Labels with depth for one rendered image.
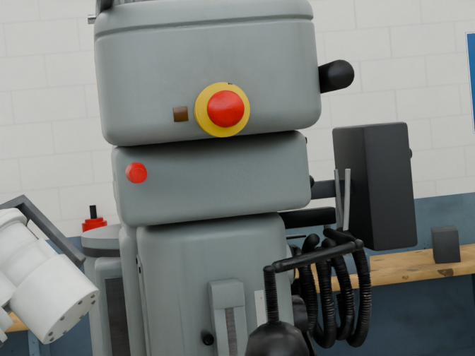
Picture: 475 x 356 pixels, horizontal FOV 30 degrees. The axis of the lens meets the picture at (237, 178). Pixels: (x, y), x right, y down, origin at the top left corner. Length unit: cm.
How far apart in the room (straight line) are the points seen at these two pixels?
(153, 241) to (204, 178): 11
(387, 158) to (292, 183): 40
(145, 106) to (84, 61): 444
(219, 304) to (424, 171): 474
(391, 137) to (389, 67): 425
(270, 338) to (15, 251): 32
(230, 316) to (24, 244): 38
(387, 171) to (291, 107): 50
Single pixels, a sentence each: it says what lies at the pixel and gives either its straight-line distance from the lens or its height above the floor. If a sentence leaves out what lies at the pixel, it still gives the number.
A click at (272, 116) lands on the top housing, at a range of 100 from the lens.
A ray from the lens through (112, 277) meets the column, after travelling 159.
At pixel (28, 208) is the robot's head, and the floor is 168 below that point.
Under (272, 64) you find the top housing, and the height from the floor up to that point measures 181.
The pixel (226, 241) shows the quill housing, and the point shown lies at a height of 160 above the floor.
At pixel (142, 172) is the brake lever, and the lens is 94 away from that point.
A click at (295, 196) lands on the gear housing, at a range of 110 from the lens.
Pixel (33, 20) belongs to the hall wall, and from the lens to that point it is 546.
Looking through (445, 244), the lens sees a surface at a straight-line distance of 515.
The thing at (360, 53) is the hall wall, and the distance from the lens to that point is 567.
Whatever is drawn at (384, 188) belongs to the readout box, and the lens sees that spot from 148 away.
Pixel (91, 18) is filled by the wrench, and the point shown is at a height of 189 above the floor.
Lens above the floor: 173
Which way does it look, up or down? 3 degrees down
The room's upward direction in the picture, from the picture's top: 5 degrees counter-clockwise
